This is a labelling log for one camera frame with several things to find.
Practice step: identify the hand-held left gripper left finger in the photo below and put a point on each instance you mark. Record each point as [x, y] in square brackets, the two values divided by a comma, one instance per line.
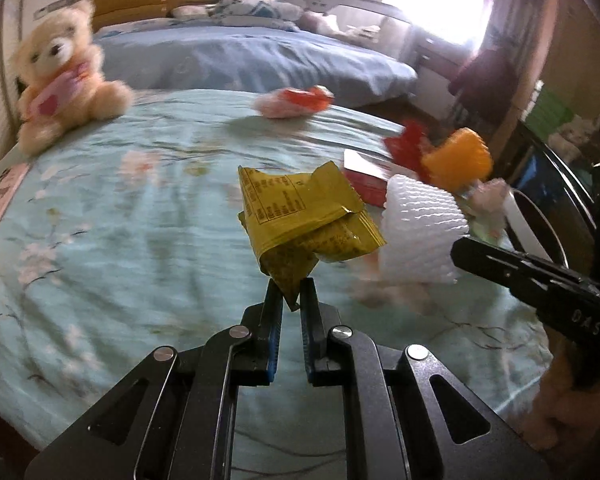
[272, 320]

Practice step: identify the white foam fruit net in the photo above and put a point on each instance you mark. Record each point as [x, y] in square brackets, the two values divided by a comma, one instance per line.
[420, 225]

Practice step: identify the white rimmed waste bin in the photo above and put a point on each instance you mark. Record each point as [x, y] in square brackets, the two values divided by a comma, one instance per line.
[555, 200]

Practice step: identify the pink paper sheet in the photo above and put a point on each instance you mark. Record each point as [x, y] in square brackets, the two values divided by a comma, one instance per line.
[0, 195]

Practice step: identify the striped cloth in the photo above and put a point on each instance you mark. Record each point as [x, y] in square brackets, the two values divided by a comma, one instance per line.
[461, 112]

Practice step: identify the red snack wrapper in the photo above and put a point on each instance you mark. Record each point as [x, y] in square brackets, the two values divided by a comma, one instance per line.
[405, 147]

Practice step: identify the dark hanging clothes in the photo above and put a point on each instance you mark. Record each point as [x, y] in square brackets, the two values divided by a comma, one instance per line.
[485, 77]

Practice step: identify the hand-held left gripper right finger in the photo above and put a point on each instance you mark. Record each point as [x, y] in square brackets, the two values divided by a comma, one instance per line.
[309, 320]

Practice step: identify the cream teddy bear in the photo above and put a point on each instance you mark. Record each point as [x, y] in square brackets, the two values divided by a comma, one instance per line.
[60, 75]

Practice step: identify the orange foam fruit net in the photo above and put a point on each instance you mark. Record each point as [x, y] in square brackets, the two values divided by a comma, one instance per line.
[460, 160]

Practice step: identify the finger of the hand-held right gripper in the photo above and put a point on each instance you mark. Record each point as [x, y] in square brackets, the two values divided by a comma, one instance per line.
[510, 267]

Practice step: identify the yellow snack wrapper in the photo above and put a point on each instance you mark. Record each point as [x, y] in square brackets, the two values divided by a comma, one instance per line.
[290, 220]

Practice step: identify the red flat box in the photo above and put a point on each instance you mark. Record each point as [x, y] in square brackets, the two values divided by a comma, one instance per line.
[367, 182]

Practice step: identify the wooden wardrobe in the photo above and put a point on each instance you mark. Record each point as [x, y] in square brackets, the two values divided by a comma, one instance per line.
[560, 45]

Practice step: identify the green box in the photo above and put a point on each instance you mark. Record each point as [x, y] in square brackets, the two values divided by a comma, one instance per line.
[547, 112]

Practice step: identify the blue floral pillow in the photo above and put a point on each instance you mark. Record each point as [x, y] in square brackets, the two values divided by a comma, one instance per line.
[257, 10]

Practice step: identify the red and white snack packet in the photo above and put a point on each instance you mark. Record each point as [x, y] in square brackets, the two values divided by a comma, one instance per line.
[292, 102]

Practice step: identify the white pillow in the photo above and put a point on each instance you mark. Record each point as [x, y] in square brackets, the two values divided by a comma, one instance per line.
[192, 11]

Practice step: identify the pink white crumpled wrapper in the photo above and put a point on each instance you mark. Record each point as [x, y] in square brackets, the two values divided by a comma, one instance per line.
[490, 205]

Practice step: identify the blue bed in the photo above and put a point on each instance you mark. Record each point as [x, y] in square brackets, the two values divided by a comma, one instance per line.
[250, 60]

